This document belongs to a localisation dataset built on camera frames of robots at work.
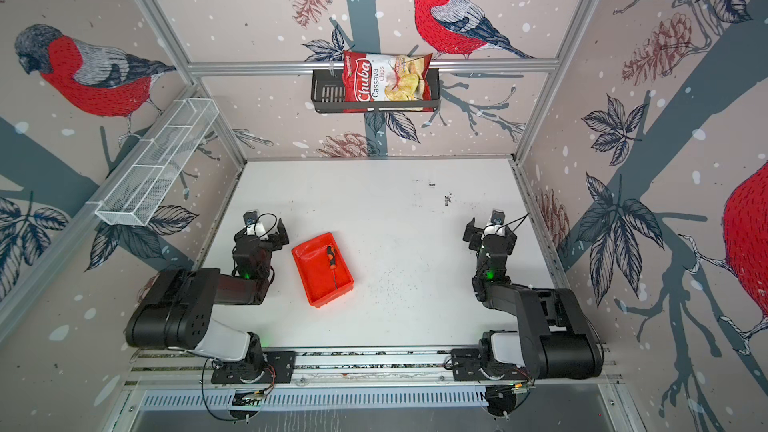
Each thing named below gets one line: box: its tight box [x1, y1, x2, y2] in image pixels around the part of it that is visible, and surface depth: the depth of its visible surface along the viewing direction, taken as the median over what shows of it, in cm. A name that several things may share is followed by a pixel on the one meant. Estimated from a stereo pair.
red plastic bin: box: [291, 232, 355, 308], surface depth 90 cm
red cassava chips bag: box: [343, 51, 434, 112], surface depth 90 cm
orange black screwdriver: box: [327, 245, 338, 290], surface depth 94 cm
